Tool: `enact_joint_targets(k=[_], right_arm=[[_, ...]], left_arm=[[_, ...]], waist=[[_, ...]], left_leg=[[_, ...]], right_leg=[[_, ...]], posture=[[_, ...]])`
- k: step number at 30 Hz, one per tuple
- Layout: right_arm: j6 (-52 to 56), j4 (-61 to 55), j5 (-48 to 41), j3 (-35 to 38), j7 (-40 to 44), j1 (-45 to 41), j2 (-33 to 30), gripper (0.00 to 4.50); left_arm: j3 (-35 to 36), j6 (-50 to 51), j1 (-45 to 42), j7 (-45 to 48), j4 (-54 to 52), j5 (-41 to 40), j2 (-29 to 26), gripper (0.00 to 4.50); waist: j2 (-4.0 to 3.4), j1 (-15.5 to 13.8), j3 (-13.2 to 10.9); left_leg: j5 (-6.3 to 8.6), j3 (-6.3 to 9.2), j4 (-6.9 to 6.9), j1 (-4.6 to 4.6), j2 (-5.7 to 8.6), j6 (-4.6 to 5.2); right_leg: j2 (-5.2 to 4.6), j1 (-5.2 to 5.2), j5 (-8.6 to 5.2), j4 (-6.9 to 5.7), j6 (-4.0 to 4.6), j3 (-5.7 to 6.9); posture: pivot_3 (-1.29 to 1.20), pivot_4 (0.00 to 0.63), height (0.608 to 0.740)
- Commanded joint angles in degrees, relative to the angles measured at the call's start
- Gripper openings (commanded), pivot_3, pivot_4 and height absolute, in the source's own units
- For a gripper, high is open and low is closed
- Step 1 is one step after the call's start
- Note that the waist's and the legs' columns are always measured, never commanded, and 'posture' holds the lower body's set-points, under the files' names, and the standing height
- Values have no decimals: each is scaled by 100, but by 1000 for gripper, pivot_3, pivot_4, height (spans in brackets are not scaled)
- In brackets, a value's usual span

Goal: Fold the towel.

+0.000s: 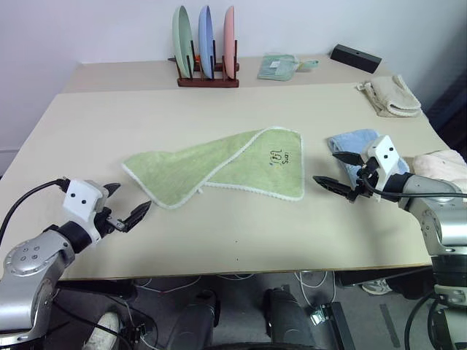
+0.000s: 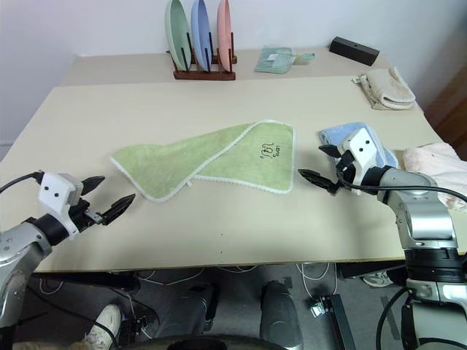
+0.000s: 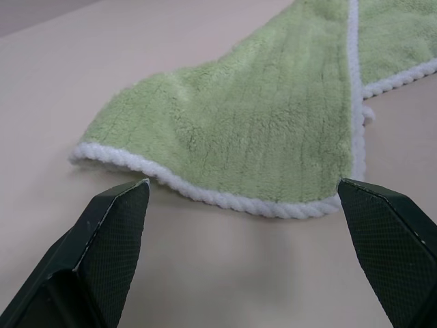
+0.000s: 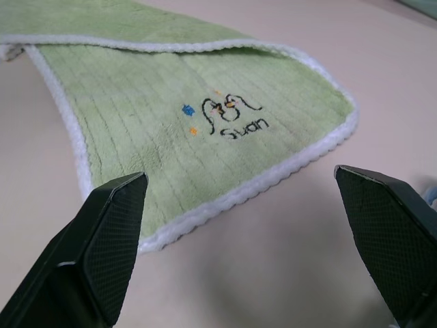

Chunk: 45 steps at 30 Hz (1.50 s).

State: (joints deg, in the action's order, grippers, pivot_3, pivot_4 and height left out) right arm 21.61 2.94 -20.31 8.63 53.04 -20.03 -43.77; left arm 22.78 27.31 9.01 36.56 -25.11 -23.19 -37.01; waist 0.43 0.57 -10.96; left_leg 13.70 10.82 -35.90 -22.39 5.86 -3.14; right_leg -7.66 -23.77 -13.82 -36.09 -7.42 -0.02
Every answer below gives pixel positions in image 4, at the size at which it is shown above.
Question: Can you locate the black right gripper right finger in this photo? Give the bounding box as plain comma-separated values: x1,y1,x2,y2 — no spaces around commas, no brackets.
334,165,437,328

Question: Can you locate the blue and white cloth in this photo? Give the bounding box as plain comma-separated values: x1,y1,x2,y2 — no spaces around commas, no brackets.
418,176,437,215

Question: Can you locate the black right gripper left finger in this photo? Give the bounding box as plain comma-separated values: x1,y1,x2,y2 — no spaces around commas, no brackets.
0,172,149,328

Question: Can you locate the green towel with white trim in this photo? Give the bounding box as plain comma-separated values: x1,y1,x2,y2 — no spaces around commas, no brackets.
0,0,361,254

